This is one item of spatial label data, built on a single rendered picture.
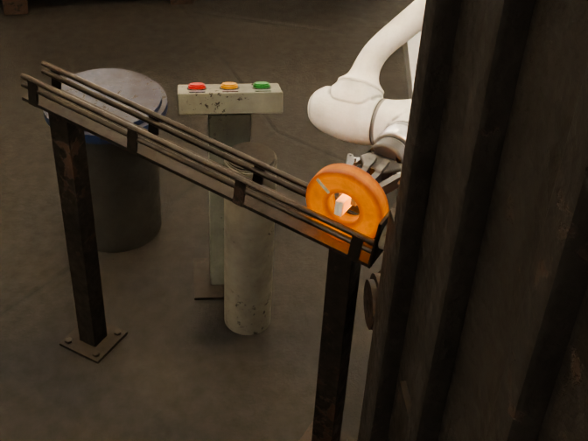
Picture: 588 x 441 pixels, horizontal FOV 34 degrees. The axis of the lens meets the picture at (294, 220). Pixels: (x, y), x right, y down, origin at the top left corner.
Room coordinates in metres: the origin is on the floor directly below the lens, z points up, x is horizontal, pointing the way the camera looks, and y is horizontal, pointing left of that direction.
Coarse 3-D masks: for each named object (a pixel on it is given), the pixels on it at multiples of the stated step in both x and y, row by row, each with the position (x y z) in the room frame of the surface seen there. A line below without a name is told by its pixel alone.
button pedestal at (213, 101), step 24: (192, 96) 1.83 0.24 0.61; (216, 96) 1.84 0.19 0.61; (240, 96) 1.85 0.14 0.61; (264, 96) 1.86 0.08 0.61; (216, 120) 1.86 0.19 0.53; (240, 120) 1.87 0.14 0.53; (216, 216) 1.86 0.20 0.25; (216, 240) 1.86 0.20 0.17; (216, 264) 1.86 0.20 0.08; (216, 288) 1.85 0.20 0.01
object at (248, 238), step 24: (240, 144) 1.79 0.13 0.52; (240, 168) 1.70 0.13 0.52; (240, 216) 1.69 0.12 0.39; (240, 240) 1.69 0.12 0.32; (264, 240) 1.70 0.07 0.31; (240, 264) 1.69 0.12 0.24; (264, 264) 1.70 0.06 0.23; (240, 288) 1.69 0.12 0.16; (264, 288) 1.70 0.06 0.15; (240, 312) 1.69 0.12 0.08; (264, 312) 1.71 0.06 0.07
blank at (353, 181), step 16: (320, 176) 1.36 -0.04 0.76; (336, 176) 1.34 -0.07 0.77; (352, 176) 1.33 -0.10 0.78; (368, 176) 1.34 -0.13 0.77; (320, 192) 1.36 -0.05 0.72; (352, 192) 1.33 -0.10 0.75; (368, 192) 1.32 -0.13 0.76; (384, 192) 1.34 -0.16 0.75; (320, 208) 1.36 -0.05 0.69; (368, 208) 1.31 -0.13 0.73; (384, 208) 1.32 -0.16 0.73; (352, 224) 1.33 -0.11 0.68; (368, 224) 1.31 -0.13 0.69
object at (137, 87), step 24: (96, 72) 2.22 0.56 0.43; (120, 72) 2.23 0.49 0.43; (144, 96) 2.11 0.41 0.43; (48, 120) 2.00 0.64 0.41; (96, 144) 1.97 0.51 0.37; (96, 168) 1.97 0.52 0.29; (120, 168) 1.98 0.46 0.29; (144, 168) 2.03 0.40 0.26; (96, 192) 1.97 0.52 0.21; (120, 192) 1.98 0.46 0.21; (144, 192) 2.02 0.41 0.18; (96, 216) 1.97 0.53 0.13; (120, 216) 1.98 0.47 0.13; (144, 216) 2.02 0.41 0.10; (96, 240) 1.98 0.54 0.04; (120, 240) 1.98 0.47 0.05; (144, 240) 2.01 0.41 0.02
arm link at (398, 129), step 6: (390, 126) 1.58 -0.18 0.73; (396, 126) 1.57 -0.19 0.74; (402, 126) 1.57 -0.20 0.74; (384, 132) 1.55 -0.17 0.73; (390, 132) 1.55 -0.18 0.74; (396, 132) 1.54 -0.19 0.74; (402, 132) 1.55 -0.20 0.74; (378, 138) 1.55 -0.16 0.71; (396, 138) 1.54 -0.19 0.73; (402, 138) 1.53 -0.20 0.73
